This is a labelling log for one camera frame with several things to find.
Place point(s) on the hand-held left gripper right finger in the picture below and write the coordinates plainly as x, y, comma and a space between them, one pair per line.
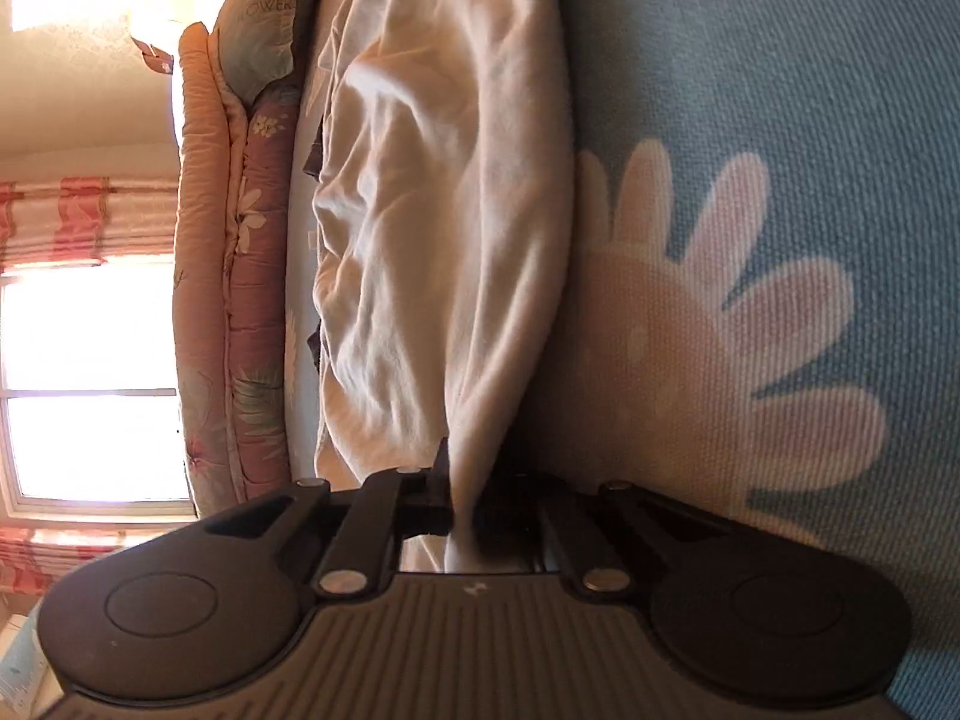
581, 549

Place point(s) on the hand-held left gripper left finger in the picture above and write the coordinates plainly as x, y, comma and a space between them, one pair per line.
375, 532

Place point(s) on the white sweatshirt with dark sleeves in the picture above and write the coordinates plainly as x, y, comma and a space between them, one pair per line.
450, 202

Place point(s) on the folded pink floral quilt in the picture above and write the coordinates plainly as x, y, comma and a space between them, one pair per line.
225, 277

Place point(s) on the pink striped curtain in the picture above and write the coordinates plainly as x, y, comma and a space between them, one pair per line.
60, 559
75, 221

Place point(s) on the window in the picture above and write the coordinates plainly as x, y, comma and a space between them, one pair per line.
82, 390

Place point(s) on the blue-grey floral bed sheet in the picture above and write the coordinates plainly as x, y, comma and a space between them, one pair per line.
787, 90

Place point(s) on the grey-green flower print pillow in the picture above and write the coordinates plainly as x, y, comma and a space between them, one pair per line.
259, 37

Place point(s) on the white wall air conditioner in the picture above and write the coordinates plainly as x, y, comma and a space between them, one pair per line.
22, 667

